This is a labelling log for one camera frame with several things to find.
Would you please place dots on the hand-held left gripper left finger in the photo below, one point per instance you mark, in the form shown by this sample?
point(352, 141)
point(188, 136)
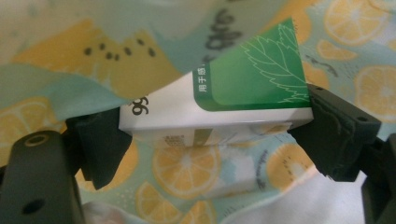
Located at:
point(102, 146)

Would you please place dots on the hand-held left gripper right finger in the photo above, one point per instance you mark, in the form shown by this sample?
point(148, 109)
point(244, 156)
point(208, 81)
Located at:
point(336, 140)

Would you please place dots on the fruit-patterned tablecloth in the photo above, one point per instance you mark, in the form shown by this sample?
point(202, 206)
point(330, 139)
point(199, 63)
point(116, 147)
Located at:
point(77, 62)

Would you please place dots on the green and white box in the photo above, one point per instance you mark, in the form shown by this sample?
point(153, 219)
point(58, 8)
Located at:
point(243, 90)

